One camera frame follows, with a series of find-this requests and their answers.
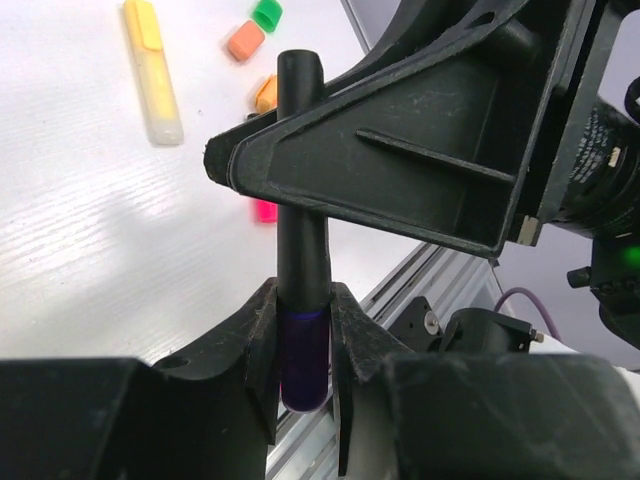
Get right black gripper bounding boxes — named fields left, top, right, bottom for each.
left=544, top=1, right=639, bottom=345

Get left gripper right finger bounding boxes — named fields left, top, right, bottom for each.
left=331, top=283, right=639, bottom=479

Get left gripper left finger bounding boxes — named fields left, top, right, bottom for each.
left=1, top=279, right=279, bottom=479

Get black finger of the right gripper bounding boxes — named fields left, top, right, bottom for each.
left=204, top=1, right=600, bottom=257

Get purple highlighter black body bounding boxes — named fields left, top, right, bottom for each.
left=277, top=50, right=331, bottom=413

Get peach highlighter cap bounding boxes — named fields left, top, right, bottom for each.
left=254, top=75, right=278, bottom=114

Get green highlighter cap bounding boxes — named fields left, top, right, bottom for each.
left=251, top=0, right=283, bottom=33

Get orange pastel highlighter cap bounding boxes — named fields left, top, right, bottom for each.
left=226, top=20, right=265, bottom=62

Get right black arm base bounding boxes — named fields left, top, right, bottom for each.
left=389, top=296, right=544, bottom=354

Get pink highlighter black body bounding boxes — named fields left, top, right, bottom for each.
left=254, top=199, right=278, bottom=224

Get yellow pastel highlighter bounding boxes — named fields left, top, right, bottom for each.
left=123, top=0, right=184, bottom=146

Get aluminium front rail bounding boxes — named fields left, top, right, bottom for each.
left=265, top=244, right=502, bottom=479

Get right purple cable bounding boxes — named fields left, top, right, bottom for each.
left=493, top=286, right=566, bottom=346

